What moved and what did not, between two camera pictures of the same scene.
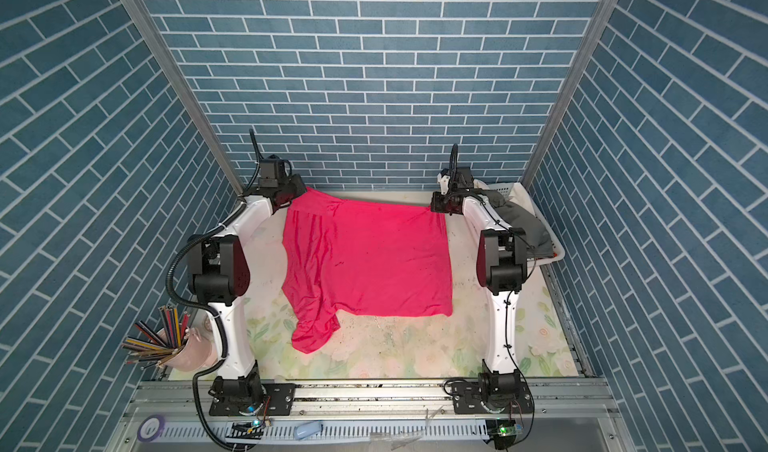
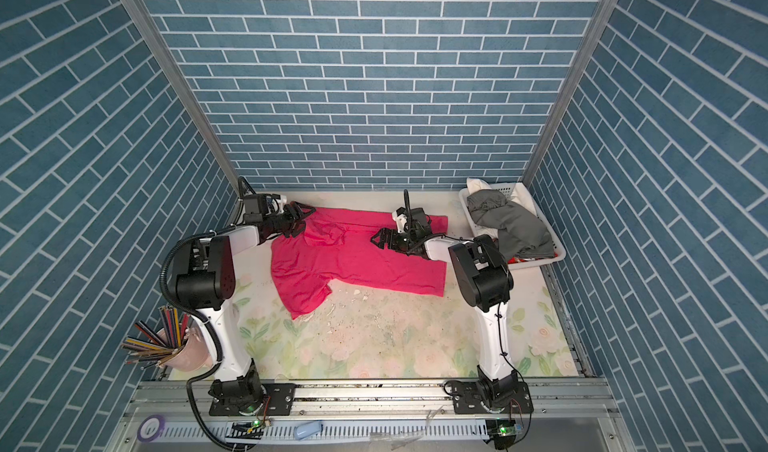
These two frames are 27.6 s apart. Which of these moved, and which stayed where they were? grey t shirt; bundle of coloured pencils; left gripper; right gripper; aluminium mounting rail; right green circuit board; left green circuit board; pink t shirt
Moved: right gripper; left gripper; pink t shirt
Stayed: right green circuit board; grey t shirt; bundle of coloured pencils; aluminium mounting rail; left green circuit board
